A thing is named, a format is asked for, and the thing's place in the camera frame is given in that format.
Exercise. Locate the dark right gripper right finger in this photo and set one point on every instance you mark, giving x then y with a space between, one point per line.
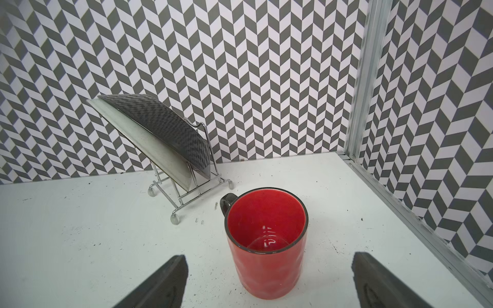
376 286

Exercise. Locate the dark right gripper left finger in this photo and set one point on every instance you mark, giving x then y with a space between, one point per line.
164 288

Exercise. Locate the red mug dark rim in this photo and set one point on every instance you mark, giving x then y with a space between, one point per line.
266 230

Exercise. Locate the aluminium corner post right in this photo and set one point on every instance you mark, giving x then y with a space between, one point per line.
420 130

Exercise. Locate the chrome wire plate rack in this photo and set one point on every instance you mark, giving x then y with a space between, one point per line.
199 185

